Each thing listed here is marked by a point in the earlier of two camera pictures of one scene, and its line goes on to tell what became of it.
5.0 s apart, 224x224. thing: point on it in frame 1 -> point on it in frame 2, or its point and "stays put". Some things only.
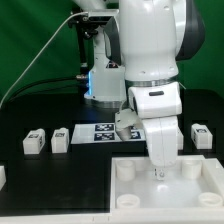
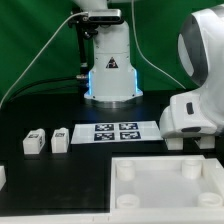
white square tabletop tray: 193,187 stays put
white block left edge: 2,177 stays put
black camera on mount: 102,15 stays put
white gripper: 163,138 -> 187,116
